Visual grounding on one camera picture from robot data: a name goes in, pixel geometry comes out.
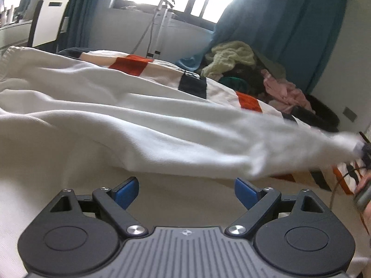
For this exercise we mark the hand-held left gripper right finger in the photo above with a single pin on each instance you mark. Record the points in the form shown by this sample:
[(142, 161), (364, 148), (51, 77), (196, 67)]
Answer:
[(246, 192)]

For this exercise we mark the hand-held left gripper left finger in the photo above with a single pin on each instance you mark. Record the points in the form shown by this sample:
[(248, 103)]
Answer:
[(127, 192)]

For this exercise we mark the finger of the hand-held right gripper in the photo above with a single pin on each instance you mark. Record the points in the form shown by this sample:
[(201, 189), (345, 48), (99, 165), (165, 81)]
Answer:
[(365, 153)]

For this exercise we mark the white sweat pants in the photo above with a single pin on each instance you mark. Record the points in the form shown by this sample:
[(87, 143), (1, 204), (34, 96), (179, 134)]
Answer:
[(145, 121)]

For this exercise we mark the person's right hand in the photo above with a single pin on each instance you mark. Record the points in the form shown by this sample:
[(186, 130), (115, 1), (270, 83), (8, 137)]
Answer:
[(365, 183)]

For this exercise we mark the black armchair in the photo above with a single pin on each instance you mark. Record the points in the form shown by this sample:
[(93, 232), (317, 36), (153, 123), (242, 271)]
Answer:
[(321, 115)]

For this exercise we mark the pink garment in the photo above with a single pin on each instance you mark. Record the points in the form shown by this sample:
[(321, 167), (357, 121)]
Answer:
[(284, 95)]

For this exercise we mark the dark fuzzy garment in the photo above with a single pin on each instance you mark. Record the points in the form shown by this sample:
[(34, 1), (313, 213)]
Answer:
[(252, 79)]

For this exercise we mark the striped blanket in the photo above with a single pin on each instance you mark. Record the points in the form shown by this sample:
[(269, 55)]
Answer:
[(130, 63)]

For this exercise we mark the grey green garment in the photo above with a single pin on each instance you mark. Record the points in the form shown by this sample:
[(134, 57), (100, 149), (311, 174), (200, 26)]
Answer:
[(271, 63)]

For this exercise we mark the blue curtain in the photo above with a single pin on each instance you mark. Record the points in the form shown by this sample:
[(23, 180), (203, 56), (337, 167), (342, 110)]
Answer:
[(275, 26), (84, 11)]

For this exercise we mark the white garment steamer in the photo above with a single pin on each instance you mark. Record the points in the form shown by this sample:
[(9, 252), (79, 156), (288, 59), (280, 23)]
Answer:
[(161, 26)]

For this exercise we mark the white chair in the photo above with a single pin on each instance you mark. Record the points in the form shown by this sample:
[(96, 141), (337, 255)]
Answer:
[(49, 23)]

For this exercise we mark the white dressing table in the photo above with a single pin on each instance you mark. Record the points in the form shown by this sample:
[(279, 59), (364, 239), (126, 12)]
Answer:
[(13, 34)]

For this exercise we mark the group of cosmetic bottles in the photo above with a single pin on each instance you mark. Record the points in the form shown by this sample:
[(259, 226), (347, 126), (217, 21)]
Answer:
[(10, 14)]

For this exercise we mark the dark wall switch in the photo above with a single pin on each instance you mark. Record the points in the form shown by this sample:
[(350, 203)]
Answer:
[(349, 114)]

